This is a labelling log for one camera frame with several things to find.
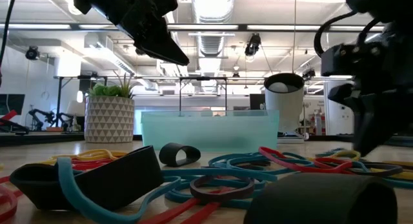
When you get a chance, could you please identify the succulent in patterned white pot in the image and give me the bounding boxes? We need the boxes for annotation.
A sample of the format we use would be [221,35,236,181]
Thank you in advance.
[84,74,136,144]

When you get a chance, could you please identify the black background table stand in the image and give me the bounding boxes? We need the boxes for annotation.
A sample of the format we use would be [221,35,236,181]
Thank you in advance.
[53,74,109,128]

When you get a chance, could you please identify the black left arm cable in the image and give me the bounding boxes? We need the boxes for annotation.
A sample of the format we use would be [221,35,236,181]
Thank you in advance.
[0,0,19,88]

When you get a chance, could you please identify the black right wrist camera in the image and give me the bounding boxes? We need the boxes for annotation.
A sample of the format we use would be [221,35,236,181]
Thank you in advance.
[320,44,356,77]

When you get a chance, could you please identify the teal translucent plastic bin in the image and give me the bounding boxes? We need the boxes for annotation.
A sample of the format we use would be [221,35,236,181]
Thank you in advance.
[141,109,280,152]

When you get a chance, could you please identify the thin hanging cable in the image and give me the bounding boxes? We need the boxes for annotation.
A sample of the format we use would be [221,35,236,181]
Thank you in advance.
[292,0,297,74]

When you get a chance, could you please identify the black aluminium table frame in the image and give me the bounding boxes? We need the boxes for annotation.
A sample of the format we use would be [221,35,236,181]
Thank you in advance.
[0,132,413,148]

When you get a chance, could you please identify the black overhead frame beam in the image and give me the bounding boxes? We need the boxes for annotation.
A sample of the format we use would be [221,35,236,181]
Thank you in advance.
[0,23,387,33]

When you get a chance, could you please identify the silver ceiling air duct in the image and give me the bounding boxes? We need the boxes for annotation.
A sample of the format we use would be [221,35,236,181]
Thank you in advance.
[190,0,237,59]

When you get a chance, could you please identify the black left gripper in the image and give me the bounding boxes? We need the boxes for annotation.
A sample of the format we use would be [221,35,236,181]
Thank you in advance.
[72,0,190,66]

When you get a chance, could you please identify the black ceiling spotlight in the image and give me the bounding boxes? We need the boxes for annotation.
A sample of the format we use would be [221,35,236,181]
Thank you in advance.
[25,46,39,61]
[302,68,317,81]
[243,33,262,57]

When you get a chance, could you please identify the large wide black rubber band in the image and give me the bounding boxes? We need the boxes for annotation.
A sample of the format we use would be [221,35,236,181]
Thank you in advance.
[9,145,165,212]

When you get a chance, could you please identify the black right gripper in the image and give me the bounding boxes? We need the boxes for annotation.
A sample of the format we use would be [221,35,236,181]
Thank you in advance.
[328,22,413,157]

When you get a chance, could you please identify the dark purple rubber band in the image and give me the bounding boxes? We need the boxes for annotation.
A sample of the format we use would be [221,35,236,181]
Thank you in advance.
[189,175,256,205]
[347,161,405,178]

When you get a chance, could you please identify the white cylindrical device black rim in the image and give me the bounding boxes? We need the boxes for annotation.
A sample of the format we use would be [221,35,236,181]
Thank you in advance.
[263,72,306,145]

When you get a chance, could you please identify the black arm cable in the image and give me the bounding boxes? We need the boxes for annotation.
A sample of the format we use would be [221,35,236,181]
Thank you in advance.
[314,10,390,59]
[0,0,19,88]

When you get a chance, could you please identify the black monitor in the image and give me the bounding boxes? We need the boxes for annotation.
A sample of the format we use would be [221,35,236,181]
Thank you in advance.
[0,94,26,116]
[249,93,267,113]

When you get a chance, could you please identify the white desk lamp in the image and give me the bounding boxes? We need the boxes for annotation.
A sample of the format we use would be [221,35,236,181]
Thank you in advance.
[66,100,86,122]

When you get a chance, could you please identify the small wide black rubber band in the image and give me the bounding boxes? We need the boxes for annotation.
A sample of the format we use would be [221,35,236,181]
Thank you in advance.
[158,141,202,168]

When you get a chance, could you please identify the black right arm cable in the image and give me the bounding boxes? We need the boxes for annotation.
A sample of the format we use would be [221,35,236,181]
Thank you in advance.
[314,10,390,59]

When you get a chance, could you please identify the wide dark grey rubber band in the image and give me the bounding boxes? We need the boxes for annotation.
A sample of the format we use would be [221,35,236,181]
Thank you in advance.
[244,173,398,224]

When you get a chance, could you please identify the red slanted bar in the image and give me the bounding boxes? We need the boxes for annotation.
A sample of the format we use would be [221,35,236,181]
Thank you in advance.
[0,110,17,122]

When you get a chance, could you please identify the white building column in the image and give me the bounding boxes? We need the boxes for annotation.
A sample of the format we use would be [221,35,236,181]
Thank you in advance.
[323,79,355,136]

